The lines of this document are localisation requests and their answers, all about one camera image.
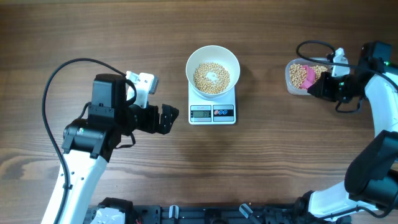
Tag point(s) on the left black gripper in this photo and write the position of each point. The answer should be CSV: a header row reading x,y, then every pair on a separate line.
x,y
152,125

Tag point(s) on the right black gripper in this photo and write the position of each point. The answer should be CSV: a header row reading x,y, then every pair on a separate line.
x,y
323,83

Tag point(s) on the pink plastic measuring scoop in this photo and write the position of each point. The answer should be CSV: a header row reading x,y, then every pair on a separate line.
x,y
310,77

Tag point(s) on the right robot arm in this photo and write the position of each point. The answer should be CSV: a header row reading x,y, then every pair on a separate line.
x,y
370,183

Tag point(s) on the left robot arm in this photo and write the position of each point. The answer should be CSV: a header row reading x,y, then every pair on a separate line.
x,y
89,143

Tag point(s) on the soybeans in white bowl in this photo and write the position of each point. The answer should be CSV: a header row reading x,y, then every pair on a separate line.
x,y
211,78

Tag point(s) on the white digital kitchen scale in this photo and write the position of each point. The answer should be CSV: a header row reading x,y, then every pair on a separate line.
x,y
214,111

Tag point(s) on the white bowl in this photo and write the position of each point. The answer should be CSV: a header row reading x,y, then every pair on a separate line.
x,y
216,54

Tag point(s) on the clear plastic container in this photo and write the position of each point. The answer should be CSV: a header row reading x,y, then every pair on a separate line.
x,y
290,88

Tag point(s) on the pile of soybeans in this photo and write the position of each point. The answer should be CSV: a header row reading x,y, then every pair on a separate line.
x,y
297,73

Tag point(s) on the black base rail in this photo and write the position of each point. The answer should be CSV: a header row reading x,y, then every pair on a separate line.
x,y
188,215

